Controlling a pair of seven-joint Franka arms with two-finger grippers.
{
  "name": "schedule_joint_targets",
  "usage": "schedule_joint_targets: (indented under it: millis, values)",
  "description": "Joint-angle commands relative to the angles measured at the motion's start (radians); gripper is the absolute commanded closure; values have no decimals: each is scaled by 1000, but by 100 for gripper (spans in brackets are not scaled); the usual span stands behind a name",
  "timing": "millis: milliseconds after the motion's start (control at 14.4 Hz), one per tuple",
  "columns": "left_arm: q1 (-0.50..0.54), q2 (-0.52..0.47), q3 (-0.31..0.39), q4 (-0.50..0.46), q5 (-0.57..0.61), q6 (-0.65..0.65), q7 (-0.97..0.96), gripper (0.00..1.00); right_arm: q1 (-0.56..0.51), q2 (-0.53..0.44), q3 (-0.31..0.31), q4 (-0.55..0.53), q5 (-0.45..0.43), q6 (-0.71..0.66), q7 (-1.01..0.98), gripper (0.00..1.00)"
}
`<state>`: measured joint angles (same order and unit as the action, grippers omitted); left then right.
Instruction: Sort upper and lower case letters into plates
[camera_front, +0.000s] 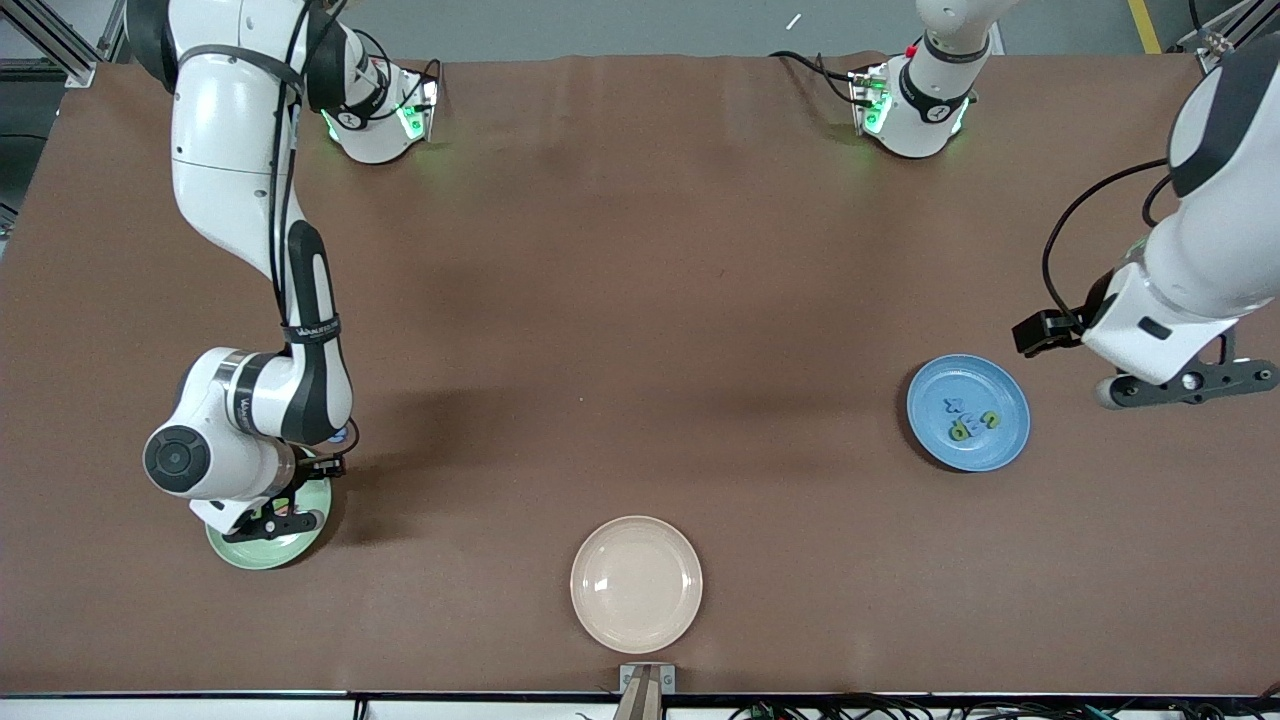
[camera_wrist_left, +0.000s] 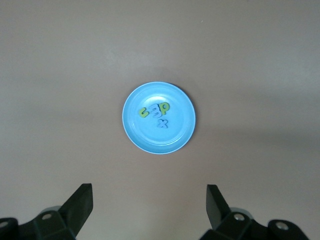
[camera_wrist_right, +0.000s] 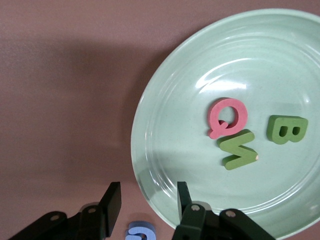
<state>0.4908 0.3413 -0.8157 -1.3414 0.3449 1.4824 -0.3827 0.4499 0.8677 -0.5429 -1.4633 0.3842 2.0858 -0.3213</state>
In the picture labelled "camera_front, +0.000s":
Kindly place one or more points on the aluminium frame profile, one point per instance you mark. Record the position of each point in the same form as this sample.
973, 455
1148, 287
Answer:
1215, 45
70, 55

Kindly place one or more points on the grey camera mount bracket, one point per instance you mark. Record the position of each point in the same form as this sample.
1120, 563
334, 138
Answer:
628, 680

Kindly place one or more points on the yellow floor tape strip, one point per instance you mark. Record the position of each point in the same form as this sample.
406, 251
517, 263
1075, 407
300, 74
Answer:
1145, 25

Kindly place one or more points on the blue plus sign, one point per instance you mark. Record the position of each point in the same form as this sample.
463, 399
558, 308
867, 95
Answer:
956, 405

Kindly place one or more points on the green lowercase letter n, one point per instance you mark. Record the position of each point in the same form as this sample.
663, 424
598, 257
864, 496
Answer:
990, 421

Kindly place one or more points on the brown table cover sheet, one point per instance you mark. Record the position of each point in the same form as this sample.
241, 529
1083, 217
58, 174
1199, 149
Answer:
640, 250

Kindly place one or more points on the green plate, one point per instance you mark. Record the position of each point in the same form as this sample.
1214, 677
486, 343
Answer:
270, 555

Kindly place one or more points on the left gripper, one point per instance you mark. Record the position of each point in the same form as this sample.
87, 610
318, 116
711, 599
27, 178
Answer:
1094, 301

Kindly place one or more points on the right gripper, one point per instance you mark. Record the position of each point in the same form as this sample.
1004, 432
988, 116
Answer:
307, 473

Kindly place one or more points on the metal connector box green light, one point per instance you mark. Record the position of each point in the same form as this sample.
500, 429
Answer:
868, 100
420, 110

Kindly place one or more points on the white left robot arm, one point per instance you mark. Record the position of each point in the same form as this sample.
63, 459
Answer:
1230, 230

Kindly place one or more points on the blue plate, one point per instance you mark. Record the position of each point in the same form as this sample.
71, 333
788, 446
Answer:
968, 380

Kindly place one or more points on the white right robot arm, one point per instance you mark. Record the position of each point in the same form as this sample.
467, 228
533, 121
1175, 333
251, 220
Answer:
220, 150

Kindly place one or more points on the beige plate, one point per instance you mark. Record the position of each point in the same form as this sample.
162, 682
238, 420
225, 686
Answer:
636, 585

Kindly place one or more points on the green lowercase letter p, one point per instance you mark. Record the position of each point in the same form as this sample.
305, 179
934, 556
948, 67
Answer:
960, 432

